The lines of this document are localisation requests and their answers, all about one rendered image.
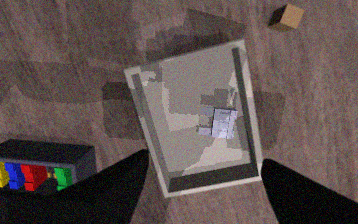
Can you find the beige open tray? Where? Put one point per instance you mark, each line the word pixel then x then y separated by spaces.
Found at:
pixel 168 95

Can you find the green blade fuse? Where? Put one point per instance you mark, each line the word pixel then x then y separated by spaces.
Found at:
pixel 64 177

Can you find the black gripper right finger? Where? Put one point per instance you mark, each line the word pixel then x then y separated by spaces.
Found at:
pixel 296 199

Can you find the tan cube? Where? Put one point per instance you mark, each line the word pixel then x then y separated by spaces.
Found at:
pixel 286 18

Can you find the red blade fuse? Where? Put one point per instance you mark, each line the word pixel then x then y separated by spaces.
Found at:
pixel 34 176

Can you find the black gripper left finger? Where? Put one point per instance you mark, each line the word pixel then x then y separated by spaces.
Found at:
pixel 106 197

